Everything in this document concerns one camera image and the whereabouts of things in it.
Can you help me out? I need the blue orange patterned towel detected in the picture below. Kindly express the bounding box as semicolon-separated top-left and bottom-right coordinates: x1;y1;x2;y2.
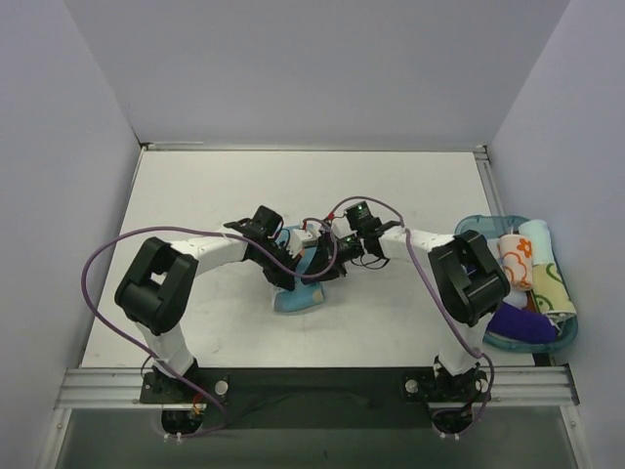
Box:
271;226;325;314

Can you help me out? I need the orange flower pattern towel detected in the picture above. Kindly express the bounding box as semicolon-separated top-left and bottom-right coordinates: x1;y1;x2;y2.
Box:
498;234;533;291

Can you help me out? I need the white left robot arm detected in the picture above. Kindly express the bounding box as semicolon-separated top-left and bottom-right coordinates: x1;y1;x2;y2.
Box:
114;206;303;403

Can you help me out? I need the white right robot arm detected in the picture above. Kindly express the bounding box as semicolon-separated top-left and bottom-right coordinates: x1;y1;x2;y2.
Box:
305;217;510;401

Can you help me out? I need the teal plastic basket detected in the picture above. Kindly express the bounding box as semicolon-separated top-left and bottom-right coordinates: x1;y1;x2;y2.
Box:
455;215;579;354

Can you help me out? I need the purple rolled towel front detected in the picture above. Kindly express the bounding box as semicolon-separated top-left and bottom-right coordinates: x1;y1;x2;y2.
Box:
487;303;558;344

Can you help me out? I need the mint white rolled towel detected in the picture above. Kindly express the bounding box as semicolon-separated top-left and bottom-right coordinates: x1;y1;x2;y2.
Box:
519;219;555;265

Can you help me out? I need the cream green rolled towel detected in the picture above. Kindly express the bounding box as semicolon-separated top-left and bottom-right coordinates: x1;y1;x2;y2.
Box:
532;263;577;320

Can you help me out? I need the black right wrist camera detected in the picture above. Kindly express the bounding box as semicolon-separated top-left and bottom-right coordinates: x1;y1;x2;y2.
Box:
344;201;382;235

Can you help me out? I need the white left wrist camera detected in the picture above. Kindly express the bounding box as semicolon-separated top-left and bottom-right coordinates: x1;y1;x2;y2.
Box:
286;228;318;258

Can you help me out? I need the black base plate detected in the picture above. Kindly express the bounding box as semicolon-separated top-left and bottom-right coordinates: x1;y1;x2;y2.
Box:
139;366;488;434

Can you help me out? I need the aluminium front rail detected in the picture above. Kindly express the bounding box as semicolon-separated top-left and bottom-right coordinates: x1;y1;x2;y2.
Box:
55;366;579;410

